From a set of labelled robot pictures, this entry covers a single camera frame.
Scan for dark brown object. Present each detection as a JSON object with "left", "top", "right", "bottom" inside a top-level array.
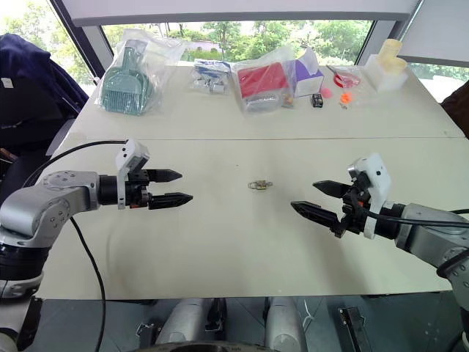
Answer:
[{"left": 440, "top": 78, "right": 469, "bottom": 140}]

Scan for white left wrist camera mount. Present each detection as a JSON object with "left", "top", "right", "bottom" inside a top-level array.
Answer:
[{"left": 115, "top": 139, "right": 151, "bottom": 210}]

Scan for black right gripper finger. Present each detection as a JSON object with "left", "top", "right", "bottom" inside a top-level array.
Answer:
[
  {"left": 290, "top": 200, "right": 345, "bottom": 232},
  {"left": 312, "top": 180, "right": 353, "bottom": 199}
]

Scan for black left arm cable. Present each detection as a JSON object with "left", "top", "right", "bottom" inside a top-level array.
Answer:
[{"left": 22, "top": 139, "right": 129, "bottom": 352}]

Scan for pink plastic bag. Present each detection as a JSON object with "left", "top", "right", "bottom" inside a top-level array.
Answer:
[{"left": 325, "top": 64, "right": 364, "bottom": 89}]

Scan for silver robot leg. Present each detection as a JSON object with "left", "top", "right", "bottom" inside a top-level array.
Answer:
[
  {"left": 264, "top": 296, "right": 307, "bottom": 351},
  {"left": 155, "top": 297, "right": 215, "bottom": 346}
]

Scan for purple and white box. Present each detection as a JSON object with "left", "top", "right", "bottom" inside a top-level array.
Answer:
[{"left": 292, "top": 46, "right": 326, "bottom": 99}]

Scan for silver robot right leg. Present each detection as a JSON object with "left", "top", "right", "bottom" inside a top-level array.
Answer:
[{"left": 264, "top": 296, "right": 307, "bottom": 351}]

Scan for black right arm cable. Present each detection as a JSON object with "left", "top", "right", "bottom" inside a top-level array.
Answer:
[{"left": 362, "top": 208, "right": 469, "bottom": 352}]

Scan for black office chair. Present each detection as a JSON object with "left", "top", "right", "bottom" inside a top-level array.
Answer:
[{"left": 0, "top": 113, "right": 74, "bottom": 201}]

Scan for cream plastic cups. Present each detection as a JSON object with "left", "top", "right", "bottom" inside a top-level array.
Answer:
[{"left": 377, "top": 38, "right": 407, "bottom": 76}]

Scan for dark blue jacket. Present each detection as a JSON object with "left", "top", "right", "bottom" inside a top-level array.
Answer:
[{"left": 0, "top": 32, "right": 90, "bottom": 151}]

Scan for bag of small blue packets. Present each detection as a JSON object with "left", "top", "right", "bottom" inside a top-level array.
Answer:
[{"left": 189, "top": 58, "right": 232, "bottom": 95}]

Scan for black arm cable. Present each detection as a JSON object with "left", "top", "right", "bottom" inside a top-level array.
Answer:
[
  {"left": 22, "top": 139, "right": 129, "bottom": 352},
  {"left": 362, "top": 208, "right": 469, "bottom": 352}
]

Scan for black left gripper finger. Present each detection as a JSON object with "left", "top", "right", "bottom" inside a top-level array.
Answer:
[
  {"left": 147, "top": 169, "right": 183, "bottom": 185},
  {"left": 148, "top": 192, "right": 194, "bottom": 210}
]

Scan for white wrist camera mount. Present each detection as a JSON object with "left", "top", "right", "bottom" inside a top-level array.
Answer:
[
  {"left": 347, "top": 153, "right": 392, "bottom": 240},
  {"left": 115, "top": 139, "right": 151, "bottom": 210}
]

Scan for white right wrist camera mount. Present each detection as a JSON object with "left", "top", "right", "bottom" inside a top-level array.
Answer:
[{"left": 347, "top": 153, "right": 392, "bottom": 240}]

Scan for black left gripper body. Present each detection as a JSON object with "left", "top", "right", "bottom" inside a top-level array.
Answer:
[{"left": 125, "top": 169, "right": 152, "bottom": 210}]

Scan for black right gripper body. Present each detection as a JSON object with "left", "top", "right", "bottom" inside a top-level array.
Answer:
[{"left": 336, "top": 172, "right": 374, "bottom": 239}]

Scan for silver robot left leg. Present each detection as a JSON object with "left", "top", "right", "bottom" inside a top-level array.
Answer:
[{"left": 155, "top": 297, "right": 215, "bottom": 346}]

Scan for red item in plastic bag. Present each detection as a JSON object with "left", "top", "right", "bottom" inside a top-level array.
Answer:
[{"left": 230, "top": 45, "right": 298, "bottom": 116}]

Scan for teal dustpan in plastic bag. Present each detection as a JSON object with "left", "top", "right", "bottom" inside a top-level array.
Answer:
[{"left": 93, "top": 28, "right": 186, "bottom": 117}]

